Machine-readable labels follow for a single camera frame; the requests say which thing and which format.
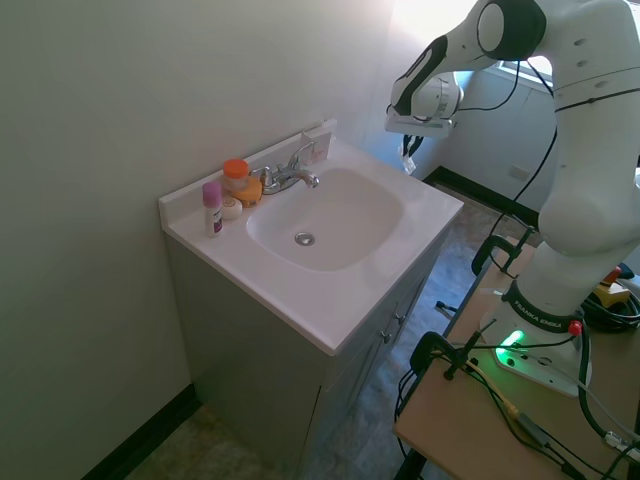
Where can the grey vanity cabinet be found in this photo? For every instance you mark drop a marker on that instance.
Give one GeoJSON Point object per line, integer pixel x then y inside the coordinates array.
{"type": "Point", "coordinates": [260, 360]}

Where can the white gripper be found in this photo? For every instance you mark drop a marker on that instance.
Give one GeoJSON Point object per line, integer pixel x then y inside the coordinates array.
{"type": "Point", "coordinates": [420, 123]}

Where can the metal cabinet knob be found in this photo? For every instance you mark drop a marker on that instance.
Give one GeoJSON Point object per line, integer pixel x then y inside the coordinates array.
{"type": "Point", "coordinates": [384, 335]}
{"type": "Point", "coordinates": [398, 316]}

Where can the black stand foot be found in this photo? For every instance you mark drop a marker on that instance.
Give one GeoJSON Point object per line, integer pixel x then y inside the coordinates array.
{"type": "Point", "coordinates": [444, 306]}

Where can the white cardboard box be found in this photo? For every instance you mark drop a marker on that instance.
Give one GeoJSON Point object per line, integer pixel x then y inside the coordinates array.
{"type": "Point", "coordinates": [317, 145]}

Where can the black C-clamp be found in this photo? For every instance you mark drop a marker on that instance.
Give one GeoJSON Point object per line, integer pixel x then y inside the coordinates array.
{"type": "Point", "coordinates": [430, 347]}
{"type": "Point", "coordinates": [487, 250]}

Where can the bright window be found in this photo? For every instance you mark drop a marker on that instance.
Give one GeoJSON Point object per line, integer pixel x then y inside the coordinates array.
{"type": "Point", "coordinates": [505, 68]}

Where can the white wall outlet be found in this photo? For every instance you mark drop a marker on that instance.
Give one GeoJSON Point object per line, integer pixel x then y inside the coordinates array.
{"type": "Point", "coordinates": [520, 173]}

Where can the pink cap deodorant stick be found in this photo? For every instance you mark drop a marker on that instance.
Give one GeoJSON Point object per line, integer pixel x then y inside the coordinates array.
{"type": "Point", "coordinates": [212, 210]}

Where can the orange cream jar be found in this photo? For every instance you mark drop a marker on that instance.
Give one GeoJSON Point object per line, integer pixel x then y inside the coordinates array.
{"type": "Point", "coordinates": [250, 194]}

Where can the yellow emergency stop box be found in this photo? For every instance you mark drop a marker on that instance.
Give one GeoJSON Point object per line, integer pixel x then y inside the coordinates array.
{"type": "Point", "coordinates": [612, 295]}

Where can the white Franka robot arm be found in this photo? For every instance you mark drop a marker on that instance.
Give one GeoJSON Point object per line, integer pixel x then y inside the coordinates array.
{"type": "Point", "coordinates": [580, 210]}

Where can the chrome sink drain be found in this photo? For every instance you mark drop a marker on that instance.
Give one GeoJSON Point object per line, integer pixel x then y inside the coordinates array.
{"type": "Point", "coordinates": [305, 238]}

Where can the small white round jar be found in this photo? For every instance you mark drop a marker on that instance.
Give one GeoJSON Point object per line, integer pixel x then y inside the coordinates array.
{"type": "Point", "coordinates": [232, 209]}

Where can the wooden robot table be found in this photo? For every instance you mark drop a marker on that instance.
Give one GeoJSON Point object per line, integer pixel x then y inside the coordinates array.
{"type": "Point", "coordinates": [460, 415]}

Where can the clear jar orange lid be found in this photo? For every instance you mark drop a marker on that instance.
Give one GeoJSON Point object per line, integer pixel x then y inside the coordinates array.
{"type": "Point", "coordinates": [236, 172]}

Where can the white sink countertop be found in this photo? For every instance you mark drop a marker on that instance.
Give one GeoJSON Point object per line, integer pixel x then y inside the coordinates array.
{"type": "Point", "coordinates": [325, 295]}

